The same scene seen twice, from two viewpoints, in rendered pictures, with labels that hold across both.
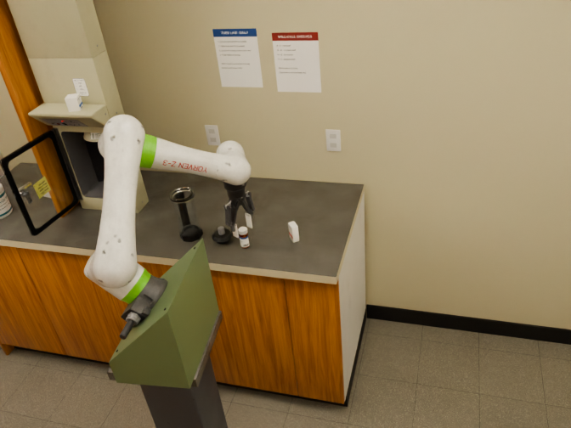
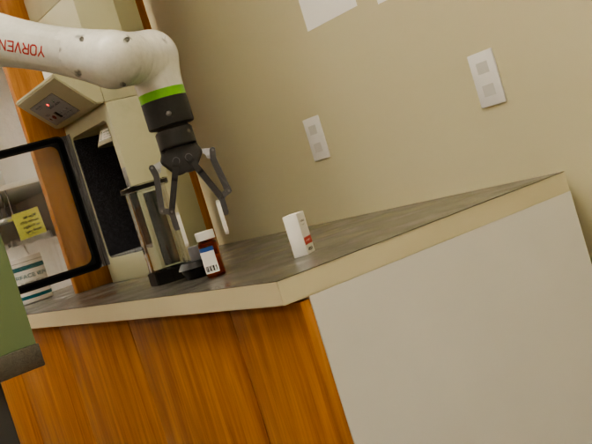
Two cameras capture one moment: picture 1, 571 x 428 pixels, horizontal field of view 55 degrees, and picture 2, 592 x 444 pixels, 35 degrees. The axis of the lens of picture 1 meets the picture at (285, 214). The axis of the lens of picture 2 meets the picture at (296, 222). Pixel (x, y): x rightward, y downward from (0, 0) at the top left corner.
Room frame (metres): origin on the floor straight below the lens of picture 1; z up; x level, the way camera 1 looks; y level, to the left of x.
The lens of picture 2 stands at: (0.52, -1.06, 1.09)
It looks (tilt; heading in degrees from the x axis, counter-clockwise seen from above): 3 degrees down; 37
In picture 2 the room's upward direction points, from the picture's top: 17 degrees counter-clockwise
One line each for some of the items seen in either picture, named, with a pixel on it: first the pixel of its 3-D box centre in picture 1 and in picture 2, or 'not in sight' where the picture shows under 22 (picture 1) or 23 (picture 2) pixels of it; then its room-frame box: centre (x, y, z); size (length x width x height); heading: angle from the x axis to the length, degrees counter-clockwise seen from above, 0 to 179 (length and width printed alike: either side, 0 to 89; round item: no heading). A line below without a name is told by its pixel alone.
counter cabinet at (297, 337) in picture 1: (168, 280); (237, 440); (2.31, 0.68, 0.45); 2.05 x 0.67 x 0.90; 71
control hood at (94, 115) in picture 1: (70, 119); (58, 102); (2.25, 0.88, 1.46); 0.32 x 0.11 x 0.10; 71
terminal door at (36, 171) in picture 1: (42, 183); (30, 216); (2.20, 1.08, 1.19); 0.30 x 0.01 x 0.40; 153
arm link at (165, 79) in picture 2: (231, 159); (151, 65); (1.89, 0.19, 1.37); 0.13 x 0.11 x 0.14; 11
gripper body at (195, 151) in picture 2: (237, 195); (179, 150); (1.89, 0.19, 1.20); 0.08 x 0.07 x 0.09; 134
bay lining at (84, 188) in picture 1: (109, 154); (146, 180); (2.42, 0.82, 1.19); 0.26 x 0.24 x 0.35; 71
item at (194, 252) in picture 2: (222, 233); (197, 261); (1.96, 0.29, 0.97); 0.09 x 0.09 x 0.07
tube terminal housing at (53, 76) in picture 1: (101, 129); (132, 135); (2.42, 0.82, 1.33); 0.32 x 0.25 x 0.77; 71
